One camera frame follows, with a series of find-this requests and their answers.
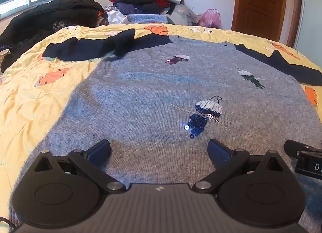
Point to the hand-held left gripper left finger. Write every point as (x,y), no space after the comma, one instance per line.
(102,148)

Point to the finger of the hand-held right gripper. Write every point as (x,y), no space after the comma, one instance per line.
(293,147)

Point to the window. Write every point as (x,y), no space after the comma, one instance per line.
(27,1)

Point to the brown wooden door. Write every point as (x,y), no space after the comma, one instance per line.
(260,4)

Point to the black coat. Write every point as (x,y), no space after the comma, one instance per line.
(32,19)

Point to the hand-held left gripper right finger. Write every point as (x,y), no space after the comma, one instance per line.
(218,151)

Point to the pale wardrobe panel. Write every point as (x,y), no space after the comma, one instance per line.
(310,11)

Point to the blue knitted cloth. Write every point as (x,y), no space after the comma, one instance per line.
(148,19)

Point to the leopard print cloth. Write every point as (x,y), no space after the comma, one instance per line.
(64,25)

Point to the grey plastic bag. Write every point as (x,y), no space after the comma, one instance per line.
(182,14)

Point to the grey sweater with navy sleeves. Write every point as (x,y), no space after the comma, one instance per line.
(151,102)

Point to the pink plastic bag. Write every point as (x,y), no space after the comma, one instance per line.
(211,19)

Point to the navy garment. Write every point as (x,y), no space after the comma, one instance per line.
(138,4)

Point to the white crumpled plastic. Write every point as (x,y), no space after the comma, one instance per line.
(117,17)

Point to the yellow floral bedsheet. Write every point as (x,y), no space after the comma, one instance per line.
(32,92)

